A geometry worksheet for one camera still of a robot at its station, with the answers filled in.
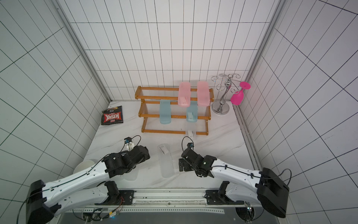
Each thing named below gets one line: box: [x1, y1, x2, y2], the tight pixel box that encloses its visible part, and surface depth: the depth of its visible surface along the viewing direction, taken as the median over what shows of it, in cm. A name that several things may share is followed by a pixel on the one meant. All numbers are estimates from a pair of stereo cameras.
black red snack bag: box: [101, 105, 124, 126], surface depth 109 cm
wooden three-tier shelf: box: [134, 85, 215, 136], surface depth 90 cm
